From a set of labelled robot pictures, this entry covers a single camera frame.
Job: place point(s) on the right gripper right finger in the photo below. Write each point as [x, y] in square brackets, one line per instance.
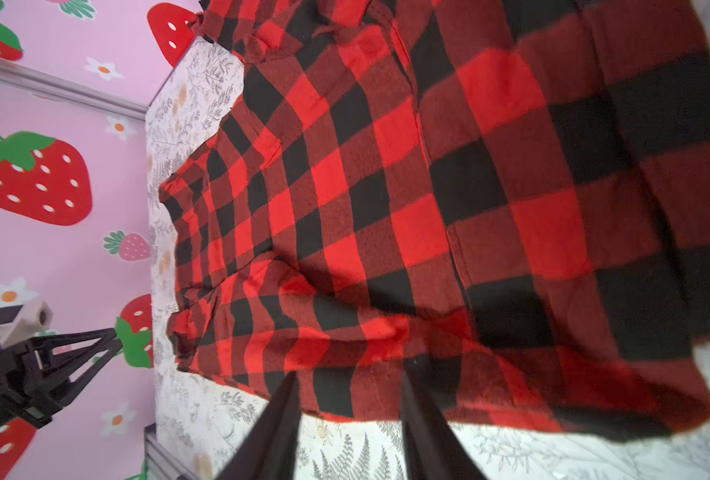
[431, 449]

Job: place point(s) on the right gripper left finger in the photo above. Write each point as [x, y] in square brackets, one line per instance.
[269, 449]

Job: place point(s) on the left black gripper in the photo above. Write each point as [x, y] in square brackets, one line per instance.
[44, 375]

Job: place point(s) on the red black plaid shirt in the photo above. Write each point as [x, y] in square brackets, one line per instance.
[509, 200]

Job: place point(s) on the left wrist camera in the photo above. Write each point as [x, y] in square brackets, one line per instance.
[21, 322]

